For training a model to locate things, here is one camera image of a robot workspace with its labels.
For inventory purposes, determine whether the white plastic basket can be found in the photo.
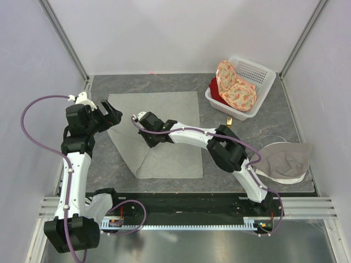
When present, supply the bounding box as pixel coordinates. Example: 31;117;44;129
205;56;276;121

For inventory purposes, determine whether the red cloth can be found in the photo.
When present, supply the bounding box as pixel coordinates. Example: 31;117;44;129
209;77;229;106

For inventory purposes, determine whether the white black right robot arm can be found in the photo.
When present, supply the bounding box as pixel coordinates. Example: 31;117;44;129
131;112;273;216

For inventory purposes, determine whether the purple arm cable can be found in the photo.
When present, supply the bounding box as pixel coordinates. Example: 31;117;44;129
21;94;148;263
130;115;286;238

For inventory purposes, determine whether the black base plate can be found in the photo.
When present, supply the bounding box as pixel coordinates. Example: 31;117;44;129
87;188;284;218

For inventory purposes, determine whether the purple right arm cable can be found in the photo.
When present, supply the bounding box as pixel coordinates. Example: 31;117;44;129
130;115;286;238

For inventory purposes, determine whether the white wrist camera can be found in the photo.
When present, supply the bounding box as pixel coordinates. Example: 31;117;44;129
68;92;98;111
132;111;147;122

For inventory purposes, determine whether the gold fork green handle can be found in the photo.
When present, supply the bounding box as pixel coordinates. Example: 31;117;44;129
226;117;233;128

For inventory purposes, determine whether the floral patterned cloth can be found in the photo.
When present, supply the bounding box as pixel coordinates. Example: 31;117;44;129
216;60;257;112

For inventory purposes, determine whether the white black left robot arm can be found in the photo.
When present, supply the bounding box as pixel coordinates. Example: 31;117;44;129
44;100;123;253

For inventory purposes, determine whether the slotted cable duct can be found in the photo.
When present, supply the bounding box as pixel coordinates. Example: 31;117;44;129
100;218;272;231

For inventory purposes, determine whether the white cloth under pile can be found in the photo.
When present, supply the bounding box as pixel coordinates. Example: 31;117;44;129
257;135;305;185

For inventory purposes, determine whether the taupe grey cloth pile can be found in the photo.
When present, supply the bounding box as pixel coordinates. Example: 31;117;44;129
249;142;314;180

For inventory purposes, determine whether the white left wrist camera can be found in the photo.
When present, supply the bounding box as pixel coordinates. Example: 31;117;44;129
68;92;98;111

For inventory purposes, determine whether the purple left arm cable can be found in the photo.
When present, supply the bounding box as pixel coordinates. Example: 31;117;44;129
21;94;148;263

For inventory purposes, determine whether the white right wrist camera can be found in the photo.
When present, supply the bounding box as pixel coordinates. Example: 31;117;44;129
132;111;147;122

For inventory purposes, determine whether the grey cloth napkin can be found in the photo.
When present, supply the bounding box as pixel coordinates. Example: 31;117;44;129
107;92;203;179

